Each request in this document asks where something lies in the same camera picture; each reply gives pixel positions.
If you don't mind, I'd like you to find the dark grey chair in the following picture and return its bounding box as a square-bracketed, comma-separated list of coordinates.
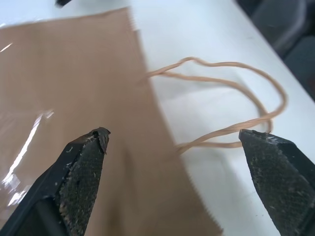
[235, 0, 315, 102]

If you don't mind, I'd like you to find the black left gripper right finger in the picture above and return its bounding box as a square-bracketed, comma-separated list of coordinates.
[239, 129, 315, 236]

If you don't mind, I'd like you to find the brown paper bag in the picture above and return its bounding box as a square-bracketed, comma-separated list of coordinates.
[0, 6, 287, 236]

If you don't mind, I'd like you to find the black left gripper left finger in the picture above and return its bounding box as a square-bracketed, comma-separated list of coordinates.
[0, 126, 111, 236]

